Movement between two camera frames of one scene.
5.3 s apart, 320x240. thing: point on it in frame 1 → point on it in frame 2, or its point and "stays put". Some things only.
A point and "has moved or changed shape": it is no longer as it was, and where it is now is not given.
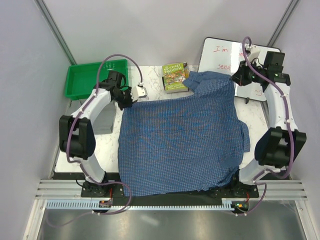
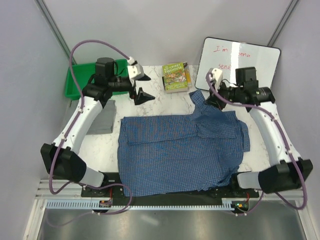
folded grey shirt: [104, 118] stays put
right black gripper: [240, 76] → [215, 97]
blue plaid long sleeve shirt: [183, 144] has moved or changed shape
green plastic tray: [81, 78] stays put
